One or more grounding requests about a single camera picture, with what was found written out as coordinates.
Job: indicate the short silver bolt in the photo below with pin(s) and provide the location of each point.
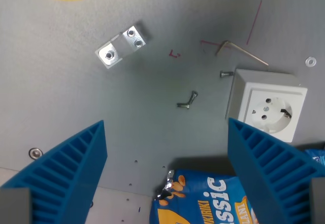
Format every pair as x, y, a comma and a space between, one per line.
226, 74
183, 105
193, 97

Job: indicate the countersunk table mounting screw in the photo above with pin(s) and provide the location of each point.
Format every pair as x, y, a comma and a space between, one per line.
35, 153

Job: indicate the small metal washer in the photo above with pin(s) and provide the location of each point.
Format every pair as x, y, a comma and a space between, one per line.
310, 61

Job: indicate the metal allen key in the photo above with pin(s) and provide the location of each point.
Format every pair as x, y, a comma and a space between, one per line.
237, 49

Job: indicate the white wall power socket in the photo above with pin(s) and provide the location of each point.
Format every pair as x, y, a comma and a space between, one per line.
269, 99

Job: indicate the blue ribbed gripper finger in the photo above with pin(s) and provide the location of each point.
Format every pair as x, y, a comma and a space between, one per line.
61, 173
269, 168

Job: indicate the aluminium bracket block with holes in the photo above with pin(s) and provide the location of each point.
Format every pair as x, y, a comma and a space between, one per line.
121, 46

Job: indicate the blue peanut snack bag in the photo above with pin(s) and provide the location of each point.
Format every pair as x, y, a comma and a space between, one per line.
203, 198

